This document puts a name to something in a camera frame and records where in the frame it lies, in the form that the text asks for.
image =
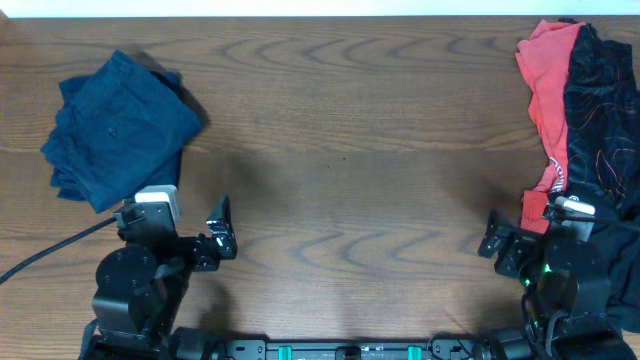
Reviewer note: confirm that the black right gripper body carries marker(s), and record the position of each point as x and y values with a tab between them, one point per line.
521	258

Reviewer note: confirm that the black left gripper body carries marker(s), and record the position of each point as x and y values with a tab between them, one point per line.
204	258

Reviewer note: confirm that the dark blue denim shorts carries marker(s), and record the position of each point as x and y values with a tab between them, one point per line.
82	142

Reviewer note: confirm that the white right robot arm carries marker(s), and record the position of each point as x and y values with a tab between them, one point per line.
566	290

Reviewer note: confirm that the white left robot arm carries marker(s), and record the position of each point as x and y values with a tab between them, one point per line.
141	285

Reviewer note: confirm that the black garment with white logo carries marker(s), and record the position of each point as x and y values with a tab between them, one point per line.
620	249

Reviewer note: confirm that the folded dark blue shorts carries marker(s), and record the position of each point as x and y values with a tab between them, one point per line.
142	133

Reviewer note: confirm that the black patterned garment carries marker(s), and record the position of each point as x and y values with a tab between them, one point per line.
602	113

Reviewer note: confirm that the red orange garment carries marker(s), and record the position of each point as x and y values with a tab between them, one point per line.
543	60

